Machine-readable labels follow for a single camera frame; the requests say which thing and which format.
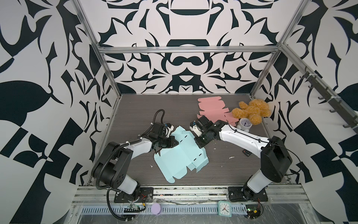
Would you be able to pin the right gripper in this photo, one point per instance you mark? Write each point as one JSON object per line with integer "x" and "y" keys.
{"x": 199, "y": 144}

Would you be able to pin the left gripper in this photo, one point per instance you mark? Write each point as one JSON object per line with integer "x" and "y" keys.
{"x": 171, "y": 138}

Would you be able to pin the light blue paper box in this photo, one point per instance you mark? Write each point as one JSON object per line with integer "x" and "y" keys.
{"x": 174, "y": 162}

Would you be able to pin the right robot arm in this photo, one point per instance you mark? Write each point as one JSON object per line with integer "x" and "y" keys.
{"x": 274, "y": 156}

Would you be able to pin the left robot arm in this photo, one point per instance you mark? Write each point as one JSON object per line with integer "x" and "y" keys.
{"x": 110, "y": 170}

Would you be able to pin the pink flat paper box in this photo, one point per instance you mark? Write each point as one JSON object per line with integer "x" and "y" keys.
{"x": 214, "y": 109}

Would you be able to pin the white alarm clock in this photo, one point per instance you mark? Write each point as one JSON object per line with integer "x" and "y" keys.
{"x": 244, "y": 124}

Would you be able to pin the black remote control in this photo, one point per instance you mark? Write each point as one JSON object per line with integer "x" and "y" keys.
{"x": 247, "y": 153}

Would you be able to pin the brown teddy bear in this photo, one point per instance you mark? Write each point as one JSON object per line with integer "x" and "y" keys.
{"x": 254, "y": 111}

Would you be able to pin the purple round lid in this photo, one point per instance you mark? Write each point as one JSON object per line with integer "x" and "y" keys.
{"x": 156, "y": 209}

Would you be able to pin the left circuit board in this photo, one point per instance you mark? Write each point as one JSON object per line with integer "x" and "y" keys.
{"x": 134, "y": 209}

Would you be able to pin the circuit board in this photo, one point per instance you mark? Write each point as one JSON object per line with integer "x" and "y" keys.
{"x": 134, "y": 209}
{"x": 254, "y": 212}

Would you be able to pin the green square clock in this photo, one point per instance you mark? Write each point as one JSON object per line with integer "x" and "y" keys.
{"x": 224, "y": 209}

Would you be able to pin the right circuit board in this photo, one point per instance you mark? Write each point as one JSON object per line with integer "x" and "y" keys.
{"x": 254, "y": 212}

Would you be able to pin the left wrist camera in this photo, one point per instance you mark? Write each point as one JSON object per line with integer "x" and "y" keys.
{"x": 169, "y": 129}

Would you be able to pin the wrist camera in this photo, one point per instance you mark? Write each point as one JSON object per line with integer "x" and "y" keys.
{"x": 194, "y": 128}
{"x": 169, "y": 129}

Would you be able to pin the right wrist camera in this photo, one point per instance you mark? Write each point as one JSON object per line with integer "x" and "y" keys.
{"x": 194, "y": 128}

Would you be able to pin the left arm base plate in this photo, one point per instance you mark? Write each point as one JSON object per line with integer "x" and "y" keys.
{"x": 137, "y": 195}

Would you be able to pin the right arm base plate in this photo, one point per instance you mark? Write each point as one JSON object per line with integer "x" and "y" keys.
{"x": 245, "y": 194}

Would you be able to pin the wall hook rail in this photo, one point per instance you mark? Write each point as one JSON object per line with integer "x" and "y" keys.
{"x": 328, "y": 95}

